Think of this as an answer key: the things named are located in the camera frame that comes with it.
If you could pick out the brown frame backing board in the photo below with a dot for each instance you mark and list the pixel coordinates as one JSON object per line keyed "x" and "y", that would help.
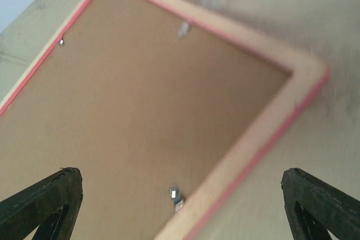
{"x": 136, "y": 109}

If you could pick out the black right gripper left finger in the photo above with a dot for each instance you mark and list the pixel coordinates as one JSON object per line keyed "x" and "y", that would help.
{"x": 49, "y": 207}

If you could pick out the pink picture frame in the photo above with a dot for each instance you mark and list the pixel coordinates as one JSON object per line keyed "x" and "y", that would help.
{"x": 306, "y": 75}

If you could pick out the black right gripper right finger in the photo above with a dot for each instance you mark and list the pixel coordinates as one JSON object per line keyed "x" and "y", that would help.
{"x": 317, "y": 210}

